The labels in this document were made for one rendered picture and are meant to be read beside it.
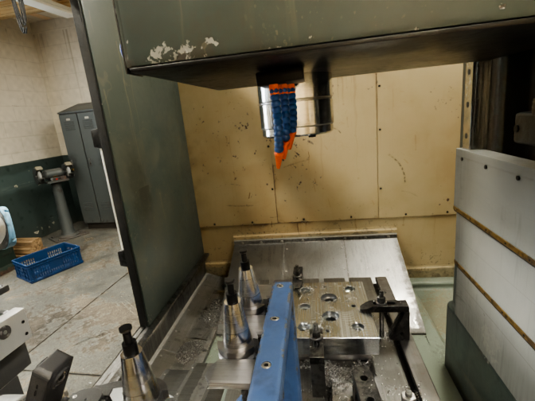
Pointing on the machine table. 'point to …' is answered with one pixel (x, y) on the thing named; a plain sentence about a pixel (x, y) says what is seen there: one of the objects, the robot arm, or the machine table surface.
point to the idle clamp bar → (363, 391)
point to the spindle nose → (304, 106)
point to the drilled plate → (337, 344)
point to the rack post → (293, 383)
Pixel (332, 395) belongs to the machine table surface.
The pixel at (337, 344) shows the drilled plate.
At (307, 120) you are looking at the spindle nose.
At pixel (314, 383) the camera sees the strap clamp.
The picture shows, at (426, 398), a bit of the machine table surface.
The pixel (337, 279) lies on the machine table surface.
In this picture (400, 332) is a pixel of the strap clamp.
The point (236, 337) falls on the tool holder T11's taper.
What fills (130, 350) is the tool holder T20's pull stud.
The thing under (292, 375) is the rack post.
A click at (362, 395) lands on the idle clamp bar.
